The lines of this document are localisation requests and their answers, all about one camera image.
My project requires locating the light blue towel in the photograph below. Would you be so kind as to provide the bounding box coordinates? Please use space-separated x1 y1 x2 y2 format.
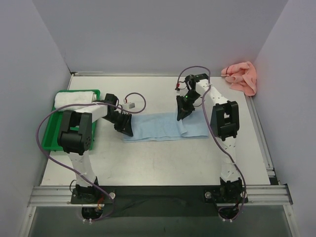
123 111 209 143

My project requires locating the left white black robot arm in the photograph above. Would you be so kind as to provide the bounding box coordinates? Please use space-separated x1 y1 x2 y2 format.
57 94 135 203

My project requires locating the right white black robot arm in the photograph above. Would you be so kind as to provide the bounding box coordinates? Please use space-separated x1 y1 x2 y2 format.
176 74 243 203

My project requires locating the rolled white towel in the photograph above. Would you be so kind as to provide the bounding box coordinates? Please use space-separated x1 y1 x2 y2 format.
54 91 97 109

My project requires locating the crumpled pink towel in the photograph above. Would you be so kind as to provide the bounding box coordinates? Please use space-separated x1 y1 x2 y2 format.
221 61 257 96

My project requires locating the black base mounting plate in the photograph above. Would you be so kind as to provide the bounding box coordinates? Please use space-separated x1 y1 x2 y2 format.
70 181 248 221

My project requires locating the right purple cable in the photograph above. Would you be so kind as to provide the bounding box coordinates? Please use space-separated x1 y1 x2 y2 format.
176 65 249 220

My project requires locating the aluminium front rail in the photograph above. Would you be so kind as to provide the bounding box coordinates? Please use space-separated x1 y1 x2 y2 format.
28 185 293 207

